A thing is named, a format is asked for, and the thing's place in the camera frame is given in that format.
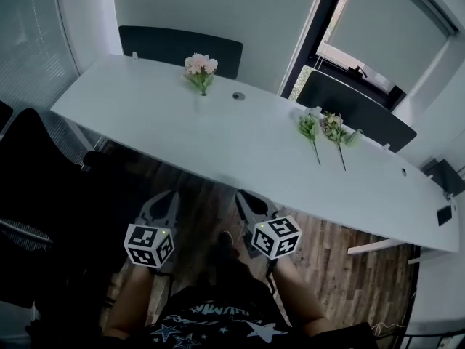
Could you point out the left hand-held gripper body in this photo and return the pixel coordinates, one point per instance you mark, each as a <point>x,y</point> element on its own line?
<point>145,244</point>

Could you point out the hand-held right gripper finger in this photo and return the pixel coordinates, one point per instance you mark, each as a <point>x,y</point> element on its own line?
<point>261,202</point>
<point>244,211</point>

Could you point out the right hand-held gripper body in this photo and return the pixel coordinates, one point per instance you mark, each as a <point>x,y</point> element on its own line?
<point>278,238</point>

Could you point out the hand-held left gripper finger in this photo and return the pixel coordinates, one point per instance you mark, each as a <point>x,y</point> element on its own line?
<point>156,202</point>
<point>175,211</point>

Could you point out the green and white flowers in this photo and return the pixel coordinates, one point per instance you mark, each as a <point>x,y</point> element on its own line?
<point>309,127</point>

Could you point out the dusty pink flowers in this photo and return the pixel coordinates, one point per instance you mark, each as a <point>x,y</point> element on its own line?
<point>332,129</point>

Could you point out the white vase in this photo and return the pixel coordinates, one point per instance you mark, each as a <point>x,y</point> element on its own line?
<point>203,104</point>

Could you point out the pink flowers bouquet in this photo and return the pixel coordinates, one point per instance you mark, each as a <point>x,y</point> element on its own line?
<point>200,65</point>

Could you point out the person's right forearm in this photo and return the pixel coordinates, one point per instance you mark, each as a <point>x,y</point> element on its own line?
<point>299,296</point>

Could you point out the person's left forearm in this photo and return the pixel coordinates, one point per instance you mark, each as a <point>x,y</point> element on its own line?
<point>129,304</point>

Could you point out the person's leg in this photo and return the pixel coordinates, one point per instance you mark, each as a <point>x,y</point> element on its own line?
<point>221,264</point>

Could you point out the white table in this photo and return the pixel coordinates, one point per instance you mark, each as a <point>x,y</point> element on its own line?
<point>181,133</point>

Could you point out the black star print shirt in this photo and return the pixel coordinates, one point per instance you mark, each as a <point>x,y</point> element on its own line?
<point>218,322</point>

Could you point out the black mesh office chair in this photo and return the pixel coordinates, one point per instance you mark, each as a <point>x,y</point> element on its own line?
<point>22,235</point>

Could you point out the curved dark desk divider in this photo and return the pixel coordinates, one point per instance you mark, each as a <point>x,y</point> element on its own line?
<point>363,118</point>

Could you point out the long dark desk divider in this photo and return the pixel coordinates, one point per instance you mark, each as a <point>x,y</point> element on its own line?
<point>163,46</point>

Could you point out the black desk socket box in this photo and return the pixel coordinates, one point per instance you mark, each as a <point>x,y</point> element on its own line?
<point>445,216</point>

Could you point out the small dark desk divider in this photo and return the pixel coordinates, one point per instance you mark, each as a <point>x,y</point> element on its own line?
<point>448,176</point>

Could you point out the grey roller blind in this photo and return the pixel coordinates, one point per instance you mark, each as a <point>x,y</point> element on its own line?
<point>388,31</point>

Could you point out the black window frame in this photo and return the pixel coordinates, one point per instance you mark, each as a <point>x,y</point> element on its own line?
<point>319,20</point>

